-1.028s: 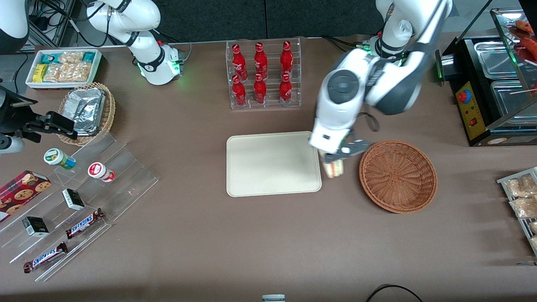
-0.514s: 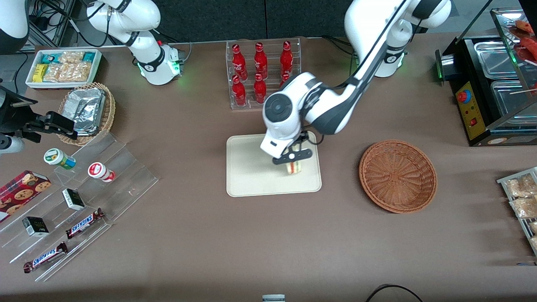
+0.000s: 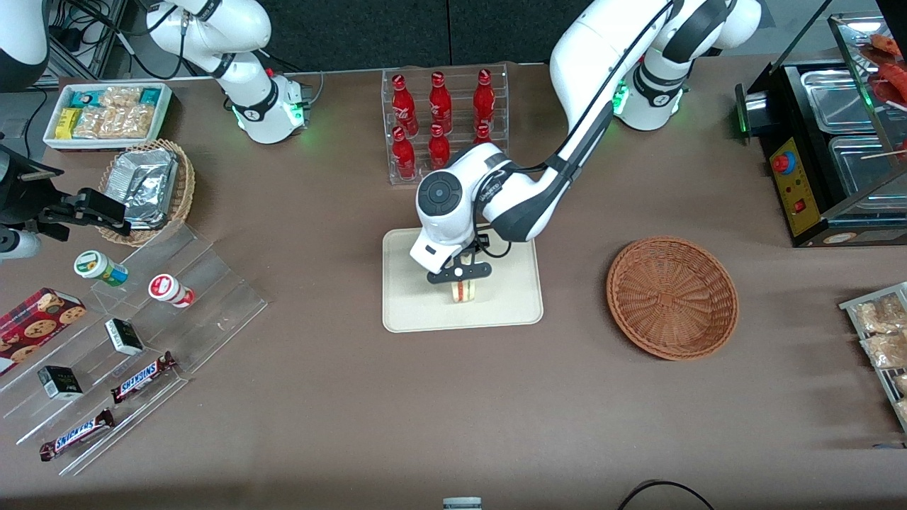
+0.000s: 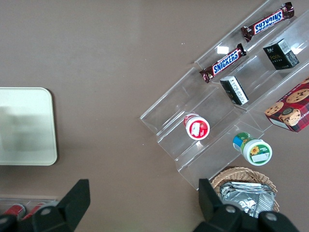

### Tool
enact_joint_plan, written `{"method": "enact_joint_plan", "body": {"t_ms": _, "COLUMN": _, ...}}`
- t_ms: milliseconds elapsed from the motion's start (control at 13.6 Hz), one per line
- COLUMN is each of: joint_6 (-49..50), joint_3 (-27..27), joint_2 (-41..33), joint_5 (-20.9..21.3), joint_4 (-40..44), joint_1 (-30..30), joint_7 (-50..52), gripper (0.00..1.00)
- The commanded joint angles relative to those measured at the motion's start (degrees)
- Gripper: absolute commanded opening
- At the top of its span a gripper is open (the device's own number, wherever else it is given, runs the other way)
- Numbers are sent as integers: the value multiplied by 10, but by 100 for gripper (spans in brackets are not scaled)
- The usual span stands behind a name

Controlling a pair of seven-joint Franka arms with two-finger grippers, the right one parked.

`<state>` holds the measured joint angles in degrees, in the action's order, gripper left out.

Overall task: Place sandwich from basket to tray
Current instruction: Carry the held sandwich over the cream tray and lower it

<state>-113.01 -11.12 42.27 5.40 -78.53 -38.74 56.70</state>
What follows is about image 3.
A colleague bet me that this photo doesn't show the small bottle green lid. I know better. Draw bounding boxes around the small bottle green lid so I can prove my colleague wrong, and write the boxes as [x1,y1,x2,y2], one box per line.
[74,250,130,288]

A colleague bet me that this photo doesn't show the clear acrylic stepped stand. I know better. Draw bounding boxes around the clear acrylic stepped stand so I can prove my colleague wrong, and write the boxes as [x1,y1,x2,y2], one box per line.
[0,223,269,477]

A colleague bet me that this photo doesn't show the silver foil pack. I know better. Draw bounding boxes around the silver foil pack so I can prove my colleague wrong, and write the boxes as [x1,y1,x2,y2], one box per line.
[124,202,172,230]
[108,147,179,213]

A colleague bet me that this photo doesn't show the red cookie box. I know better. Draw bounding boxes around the red cookie box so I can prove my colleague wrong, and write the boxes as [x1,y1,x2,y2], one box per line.
[0,287,88,377]

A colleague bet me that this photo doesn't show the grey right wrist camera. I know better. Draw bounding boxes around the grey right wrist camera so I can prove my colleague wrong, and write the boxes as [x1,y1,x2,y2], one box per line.
[0,229,42,261]

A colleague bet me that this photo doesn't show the grey snack tray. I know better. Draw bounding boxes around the grey snack tray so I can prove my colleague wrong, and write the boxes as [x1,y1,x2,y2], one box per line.
[839,282,907,434]

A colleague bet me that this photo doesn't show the brown snickers bar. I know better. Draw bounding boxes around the brown snickers bar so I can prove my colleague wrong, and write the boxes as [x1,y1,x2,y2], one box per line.
[111,351,179,405]
[39,408,116,463]

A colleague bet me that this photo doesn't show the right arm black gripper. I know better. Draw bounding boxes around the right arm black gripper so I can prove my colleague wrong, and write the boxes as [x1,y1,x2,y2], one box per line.
[0,145,133,242]

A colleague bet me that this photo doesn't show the small bottle red lid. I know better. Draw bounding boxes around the small bottle red lid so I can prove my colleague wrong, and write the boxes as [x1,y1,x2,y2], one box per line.
[147,273,196,309]

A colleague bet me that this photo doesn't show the cream plastic serving tray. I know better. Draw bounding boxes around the cream plastic serving tray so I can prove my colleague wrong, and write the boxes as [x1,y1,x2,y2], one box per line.
[382,225,545,334]

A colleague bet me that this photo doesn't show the small black box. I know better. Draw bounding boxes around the small black box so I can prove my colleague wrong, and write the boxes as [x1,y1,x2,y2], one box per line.
[105,318,145,357]
[38,365,84,402]

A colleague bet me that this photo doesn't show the steel warmer pan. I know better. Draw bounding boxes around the steel warmer pan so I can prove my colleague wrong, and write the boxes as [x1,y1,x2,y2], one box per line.
[801,69,878,134]
[828,135,907,212]

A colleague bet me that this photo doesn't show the clear acrylic bottle rack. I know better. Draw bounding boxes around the clear acrylic bottle rack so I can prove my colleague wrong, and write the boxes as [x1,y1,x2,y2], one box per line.
[381,64,510,187]

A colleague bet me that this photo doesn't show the black food warmer appliance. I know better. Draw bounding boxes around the black food warmer appliance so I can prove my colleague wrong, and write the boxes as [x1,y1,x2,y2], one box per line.
[735,13,907,249]

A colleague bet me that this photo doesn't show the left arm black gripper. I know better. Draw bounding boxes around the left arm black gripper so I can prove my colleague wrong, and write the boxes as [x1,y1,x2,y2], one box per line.
[427,246,492,302]

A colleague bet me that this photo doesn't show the small oval wicker basket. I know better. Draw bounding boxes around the small oval wicker basket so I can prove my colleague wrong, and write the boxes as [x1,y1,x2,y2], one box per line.
[96,139,196,248]

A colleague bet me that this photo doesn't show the black cable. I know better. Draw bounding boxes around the black cable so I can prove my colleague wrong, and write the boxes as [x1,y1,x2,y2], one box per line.
[615,480,718,510]

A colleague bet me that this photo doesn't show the large round wicker basket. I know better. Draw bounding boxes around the large round wicker basket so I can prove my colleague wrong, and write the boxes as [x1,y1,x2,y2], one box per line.
[606,236,740,362]

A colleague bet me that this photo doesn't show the white snack tray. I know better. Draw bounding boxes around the white snack tray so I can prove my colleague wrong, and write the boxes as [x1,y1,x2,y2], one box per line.
[43,82,174,152]

